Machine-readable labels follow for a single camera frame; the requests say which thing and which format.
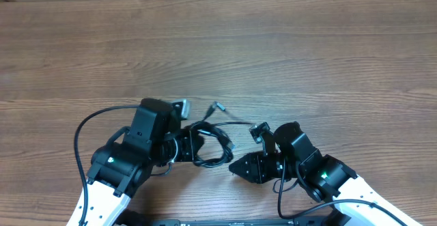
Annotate black USB cable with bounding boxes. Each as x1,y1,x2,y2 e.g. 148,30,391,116
189,100,255,169

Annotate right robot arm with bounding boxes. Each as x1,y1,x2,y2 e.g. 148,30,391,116
229,122,418,225

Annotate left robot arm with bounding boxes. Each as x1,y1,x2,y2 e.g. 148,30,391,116
68,98,203,226

